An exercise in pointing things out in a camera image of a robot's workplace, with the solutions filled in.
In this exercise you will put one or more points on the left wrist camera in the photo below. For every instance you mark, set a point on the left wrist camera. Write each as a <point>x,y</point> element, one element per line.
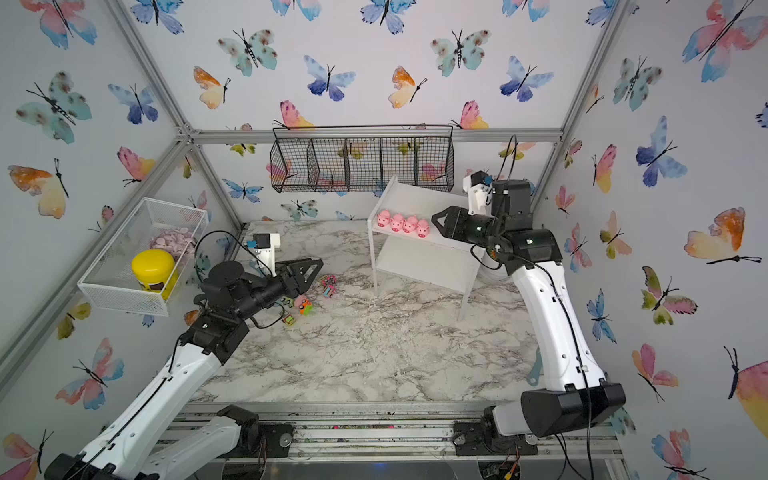
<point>262,248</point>

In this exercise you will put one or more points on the orange green toy car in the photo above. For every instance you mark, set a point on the orange green toy car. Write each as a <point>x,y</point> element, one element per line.
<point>306,310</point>

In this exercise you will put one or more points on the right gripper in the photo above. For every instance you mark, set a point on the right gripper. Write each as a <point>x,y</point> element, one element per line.
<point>459,223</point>

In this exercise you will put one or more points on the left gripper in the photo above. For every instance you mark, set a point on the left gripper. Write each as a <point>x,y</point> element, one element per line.
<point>293,286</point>

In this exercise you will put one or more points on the pink toy car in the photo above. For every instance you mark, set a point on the pink toy car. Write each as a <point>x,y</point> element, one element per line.
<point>329,284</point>

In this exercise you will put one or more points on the yellow lidded jar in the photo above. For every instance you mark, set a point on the yellow lidded jar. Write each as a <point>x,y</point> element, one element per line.
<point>156,271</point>

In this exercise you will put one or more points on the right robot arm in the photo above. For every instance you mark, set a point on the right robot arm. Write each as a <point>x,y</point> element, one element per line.
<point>576,395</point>

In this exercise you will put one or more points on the pink round chips pile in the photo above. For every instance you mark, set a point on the pink round chips pile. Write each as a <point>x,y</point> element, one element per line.
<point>178,242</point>

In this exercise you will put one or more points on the white two-tier shelf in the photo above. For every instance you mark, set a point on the white two-tier shelf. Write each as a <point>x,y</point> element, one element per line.
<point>432,259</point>

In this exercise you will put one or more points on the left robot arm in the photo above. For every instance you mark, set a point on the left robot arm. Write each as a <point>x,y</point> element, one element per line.
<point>228,304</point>

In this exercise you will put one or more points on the black wire wall basket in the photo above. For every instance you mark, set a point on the black wire wall basket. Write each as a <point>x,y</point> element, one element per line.
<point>356,159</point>

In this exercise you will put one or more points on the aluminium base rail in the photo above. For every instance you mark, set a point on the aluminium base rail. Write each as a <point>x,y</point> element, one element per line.
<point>411,431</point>

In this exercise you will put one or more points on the white mesh wall basket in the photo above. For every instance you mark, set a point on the white mesh wall basket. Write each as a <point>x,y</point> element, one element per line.
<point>109,283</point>

